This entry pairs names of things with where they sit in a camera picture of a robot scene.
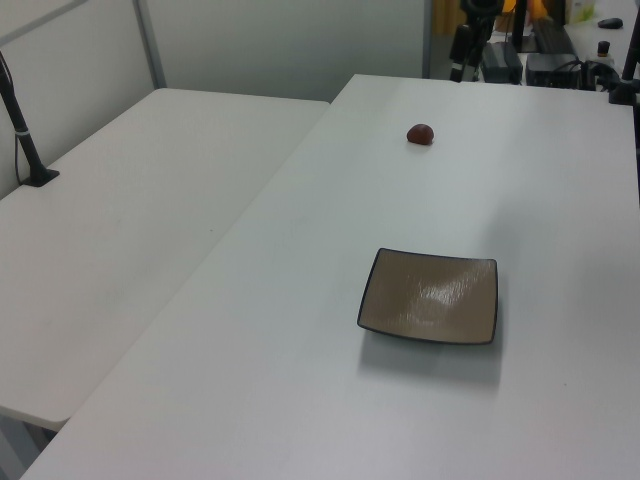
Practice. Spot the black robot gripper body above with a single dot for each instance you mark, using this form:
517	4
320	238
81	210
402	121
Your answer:
481	9

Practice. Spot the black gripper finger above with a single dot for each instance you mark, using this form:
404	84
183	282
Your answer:
459	47
477	47

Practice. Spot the small round brown chestnut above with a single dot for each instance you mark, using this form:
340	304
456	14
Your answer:
420	134

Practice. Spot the square tan ceramic plate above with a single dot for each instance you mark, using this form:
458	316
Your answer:
430	300

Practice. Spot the black power adapter box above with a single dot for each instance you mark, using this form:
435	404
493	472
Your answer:
502	60

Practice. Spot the black monitor stand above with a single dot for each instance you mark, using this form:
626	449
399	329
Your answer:
521	25

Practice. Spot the orange object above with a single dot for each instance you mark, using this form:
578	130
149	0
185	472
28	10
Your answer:
537	7

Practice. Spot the black electronics box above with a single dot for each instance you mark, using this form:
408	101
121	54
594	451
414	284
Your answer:
552	69

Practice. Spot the green and white box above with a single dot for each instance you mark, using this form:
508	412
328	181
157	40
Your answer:
582	10

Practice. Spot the black computer mouse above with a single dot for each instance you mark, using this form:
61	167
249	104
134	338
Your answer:
610	22

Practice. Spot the black pole with table clamp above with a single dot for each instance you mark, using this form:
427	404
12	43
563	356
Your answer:
627	75

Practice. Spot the white side table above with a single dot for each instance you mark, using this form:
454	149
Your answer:
125	225

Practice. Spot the black pole with flat base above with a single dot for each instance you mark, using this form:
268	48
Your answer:
22	135

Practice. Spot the grey metal partition post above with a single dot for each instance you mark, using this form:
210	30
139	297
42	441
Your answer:
150	45

